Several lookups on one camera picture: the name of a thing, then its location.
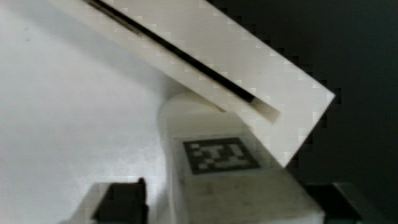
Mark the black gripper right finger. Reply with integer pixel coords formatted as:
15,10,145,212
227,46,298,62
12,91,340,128
305,182,390,224

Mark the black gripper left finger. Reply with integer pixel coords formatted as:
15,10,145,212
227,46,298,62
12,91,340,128
58,178,148,224

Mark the white table leg with tag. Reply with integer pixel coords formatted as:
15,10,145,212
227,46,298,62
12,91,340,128
157,93,324,224

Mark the white square tabletop panel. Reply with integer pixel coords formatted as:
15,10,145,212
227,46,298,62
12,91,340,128
0,0,333,224

